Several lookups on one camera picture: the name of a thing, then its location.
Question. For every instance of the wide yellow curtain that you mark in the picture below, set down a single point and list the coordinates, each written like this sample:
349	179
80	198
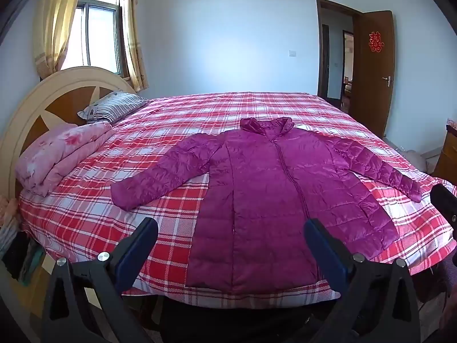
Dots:
53	25

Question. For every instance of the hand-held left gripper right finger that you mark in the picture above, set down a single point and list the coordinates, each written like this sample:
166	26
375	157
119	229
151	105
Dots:
328	253

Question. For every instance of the window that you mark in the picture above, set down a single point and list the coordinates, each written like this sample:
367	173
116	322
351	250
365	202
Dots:
101	32

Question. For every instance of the pile of clothes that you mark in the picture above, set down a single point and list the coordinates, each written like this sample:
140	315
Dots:
14	243

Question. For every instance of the brown wooden cabinet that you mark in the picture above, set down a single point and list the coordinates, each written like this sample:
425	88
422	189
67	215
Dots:
446	157

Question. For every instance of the striped pillow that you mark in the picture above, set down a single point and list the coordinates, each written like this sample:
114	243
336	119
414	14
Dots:
114	107

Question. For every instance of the purple down jacket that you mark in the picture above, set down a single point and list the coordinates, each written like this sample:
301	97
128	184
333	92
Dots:
257	185

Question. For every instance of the bed with red plaid sheet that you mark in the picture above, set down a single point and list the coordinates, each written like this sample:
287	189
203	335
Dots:
107	200

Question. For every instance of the cream and brown wooden headboard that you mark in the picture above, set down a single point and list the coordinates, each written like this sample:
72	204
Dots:
21	114

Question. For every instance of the light wooden nightstand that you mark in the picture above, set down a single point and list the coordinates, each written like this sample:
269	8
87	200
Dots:
32	293

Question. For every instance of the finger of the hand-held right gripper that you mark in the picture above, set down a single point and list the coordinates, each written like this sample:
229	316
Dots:
442	197

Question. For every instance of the red paper door decoration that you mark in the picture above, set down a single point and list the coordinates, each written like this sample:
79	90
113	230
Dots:
376	42

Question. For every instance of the narrow yellow curtain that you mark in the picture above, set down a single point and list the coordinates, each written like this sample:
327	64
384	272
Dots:
134	43

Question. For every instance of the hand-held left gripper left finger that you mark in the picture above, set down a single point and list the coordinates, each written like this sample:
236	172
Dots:
132	257

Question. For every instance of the brown wooden door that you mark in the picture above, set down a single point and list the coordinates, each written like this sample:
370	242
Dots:
371	85

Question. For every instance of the brown door frame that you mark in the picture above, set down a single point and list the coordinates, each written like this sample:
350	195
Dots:
319	43

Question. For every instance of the pink floral folded quilt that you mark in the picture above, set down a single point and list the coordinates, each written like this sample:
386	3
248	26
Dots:
60	153

